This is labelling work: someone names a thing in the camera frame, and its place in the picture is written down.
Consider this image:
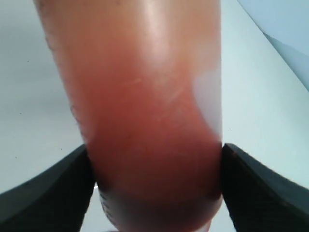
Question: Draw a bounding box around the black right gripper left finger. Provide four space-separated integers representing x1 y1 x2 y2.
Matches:
0 145 95 232

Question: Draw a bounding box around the red sauce squeeze bottle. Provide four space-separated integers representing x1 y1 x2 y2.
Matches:
34 0 222 232

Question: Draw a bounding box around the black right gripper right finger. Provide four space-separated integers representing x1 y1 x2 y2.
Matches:
221 144 309 232

